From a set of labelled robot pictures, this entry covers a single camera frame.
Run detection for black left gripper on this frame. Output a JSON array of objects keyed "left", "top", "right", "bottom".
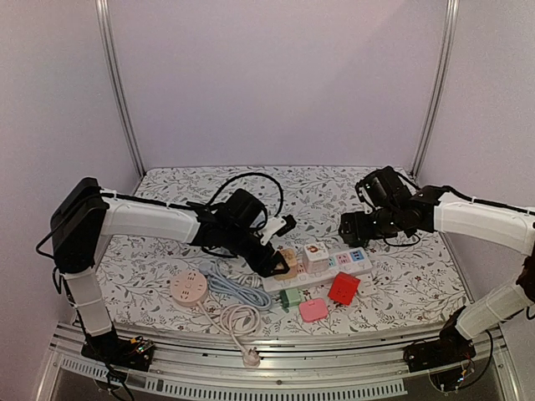
[{"left": 224, "top": 225, "right": 290, "bottom": 279}]

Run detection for beige cube socket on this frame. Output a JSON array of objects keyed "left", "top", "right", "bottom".
[{"left": 274, "top": 248, "right": 298, "bottom": 281}]

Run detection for white power strip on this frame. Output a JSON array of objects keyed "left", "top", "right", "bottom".
[{"left": 262, "top": 247, "right": 373, "bottom": 295}]

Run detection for white floral cube socket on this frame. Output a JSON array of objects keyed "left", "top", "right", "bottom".
[{"left": 303, "top": 242, "right": 329, "bottom": 274}]

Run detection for green plug adapter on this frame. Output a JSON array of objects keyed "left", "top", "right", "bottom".
[{"left": 279, "top": 288, "right": 305, "bottom": 312}]

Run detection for red cube socket adapter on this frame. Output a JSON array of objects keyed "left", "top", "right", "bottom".
[{"left": 328, "top": 272, "right": 360, "bottom": 306}]

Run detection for light blue cable bundle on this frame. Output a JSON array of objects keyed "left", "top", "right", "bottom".
[{"left": 198, "top": 258, "right": 273, "bottom": 310}]

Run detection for pink plug adapter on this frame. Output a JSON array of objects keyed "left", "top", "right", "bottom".
[{"left": 298, "top": 298, "right": 329, "bottom": 323}]

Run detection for round pink power socket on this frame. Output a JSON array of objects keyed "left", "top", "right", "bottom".
[{"left": 170, "top": 270, "right": 208, "bottom": 307}]

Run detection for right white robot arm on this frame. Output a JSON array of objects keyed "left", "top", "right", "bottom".
[{"left": 339, "top": 166, "right": 534, "bottom": 372}]

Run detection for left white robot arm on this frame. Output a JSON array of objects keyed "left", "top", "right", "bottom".
[{"left": 35, "top": 177, "right": 296, "bottom": 370}]

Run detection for floral patterned table mat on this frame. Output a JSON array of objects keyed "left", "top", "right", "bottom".
[{"left": 97, "top": 166, "right": 469, "bottom": 338}]

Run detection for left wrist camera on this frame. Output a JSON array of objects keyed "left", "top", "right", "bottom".
[{"left": 258, "top": 215, "right": 297, "bottom": 246}]

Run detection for white strip power cord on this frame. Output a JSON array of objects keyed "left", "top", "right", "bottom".
[{"left": 227, "top": 271, "right": 264, "bottom": 288}]

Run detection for aluminium front rail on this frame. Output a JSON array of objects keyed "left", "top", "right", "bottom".
[{"left": 31, "top": 321, "right": 523, "bottom": 401}]

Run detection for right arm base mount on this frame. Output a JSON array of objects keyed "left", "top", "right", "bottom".
[{"left": 403, "top": 339, "right": 476, "bottom": 393}]

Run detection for left aluminium corner post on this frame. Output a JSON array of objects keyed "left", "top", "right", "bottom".
[{"left": 94, "top": 0, "right": 146, "bottom": 179}]

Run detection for aluminium corner post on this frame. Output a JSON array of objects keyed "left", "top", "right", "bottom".
[
  {"left": 410, "top": 0, "right": 460, "bottom": 180},
  {"left": 94, "top": 0, "right": 146, "bottom": 179}
]

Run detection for right aluminium corner post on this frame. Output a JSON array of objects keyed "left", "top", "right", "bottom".
[{"left": 410, "top": 0, "right": 460, "bottom": 180}]

